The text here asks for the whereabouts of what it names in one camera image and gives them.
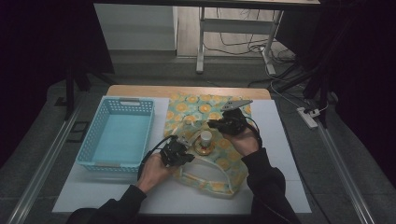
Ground light blue perforated plastic basket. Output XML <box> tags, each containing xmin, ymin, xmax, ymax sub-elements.
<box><xmin>76</xmin><ymin>95</ymin><xmax>156</xmax><ymax>174</ymax></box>

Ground white power strip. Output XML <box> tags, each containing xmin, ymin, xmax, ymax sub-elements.
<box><xmin>296</xmin><ymin>105</ymin><xmax>319</xmax><ymax>130</ymax></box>

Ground white-legged desk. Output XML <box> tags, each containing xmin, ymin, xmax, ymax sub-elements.
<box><xmin>92</xmin><ymin>0</ymin><xmax>321</xmax><ymax>76</ymax></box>

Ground black tripod stand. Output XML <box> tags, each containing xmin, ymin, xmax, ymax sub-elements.
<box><xmin>274</xmin><ymin>18</ymin><xmax>344</xmax><ymax>129</ymax></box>

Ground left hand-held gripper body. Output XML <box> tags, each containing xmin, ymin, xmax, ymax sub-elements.
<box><xmin>160</xmin><ymin>134</ymin><xmax>196</xmax><ymax>168</ymax></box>

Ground white floor cable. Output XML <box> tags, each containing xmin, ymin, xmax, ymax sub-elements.
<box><xmin>264</xmin><ymin>55</ymin><xmax>313</xmax><ymax>110</ymax></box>

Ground dark curtain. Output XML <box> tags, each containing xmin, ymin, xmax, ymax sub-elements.
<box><xmin>0</xmin><ymin>0</ymin><xmax>115</xmax><ymax>162</ymax></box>
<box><xmin>276</xmin><ymin>0</ymin><xmax>396</xmax><ymax>179</ymax></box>

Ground white table mat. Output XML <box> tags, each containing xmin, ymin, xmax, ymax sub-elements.
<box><xmin>51</xmin><ymin>97</ymin><xmax>313</xmax><ymax>216</ymax></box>

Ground white cabinet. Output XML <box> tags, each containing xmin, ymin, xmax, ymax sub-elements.
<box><xmin>92</xmin><ymin>3</ymin><xmax>178</xmax><ymax>51</ymax></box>

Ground person's left hand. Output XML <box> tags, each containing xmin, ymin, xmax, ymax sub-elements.
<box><xmin>136</xmin><ymin>152</ymin><xmax>178</xmax><ymax>194</ymax></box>

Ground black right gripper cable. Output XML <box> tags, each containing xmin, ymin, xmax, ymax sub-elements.
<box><xmin>245</xmin><ymin>116</ymin><xmax>264</xmax><ymax>147</ymax></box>

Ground orange slice print fabric bag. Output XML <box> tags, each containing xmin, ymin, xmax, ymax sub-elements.
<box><xmin>163</xmin><ymin>92</ymin><xmax>254</xmax><ymax>198</ymax></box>

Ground small jar with white lid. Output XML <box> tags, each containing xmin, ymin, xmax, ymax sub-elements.
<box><xmin>193</xmin><ymin>130</ymin><xmax>217</xmax><ymax>157</ymax></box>

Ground black floor cables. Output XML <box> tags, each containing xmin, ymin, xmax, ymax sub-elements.
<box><xmin>202</xmin><ymin>7</ymin><xmax>297</xmax><ymax>58</ymax></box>

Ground aluminium floor rail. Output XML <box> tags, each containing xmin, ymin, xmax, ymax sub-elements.
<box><xmin>313</xmin><ymin>121</ymin><xmax>378</xmax><ymax>224</ymax></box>
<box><xmin>6</xmin><ymin>92</ymin><xmax>89</xmax><ymax>224</ymax></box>

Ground person's right hand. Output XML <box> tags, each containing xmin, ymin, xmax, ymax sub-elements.
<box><xmin>222</xmin><ymin>126</ymin><xmax>261</xmax><ymax>157</ymax></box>

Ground black metal stand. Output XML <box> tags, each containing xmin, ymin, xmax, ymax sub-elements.
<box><xmin>64</xmin><ymin>59</ymin><xmax>117</xmax><ymax>121</ymax></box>

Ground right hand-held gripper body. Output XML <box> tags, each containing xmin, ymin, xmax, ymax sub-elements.
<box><xmin>219</xmin><ymin>99</ymin><xmax>254</xmax><ymax>136</ymax></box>

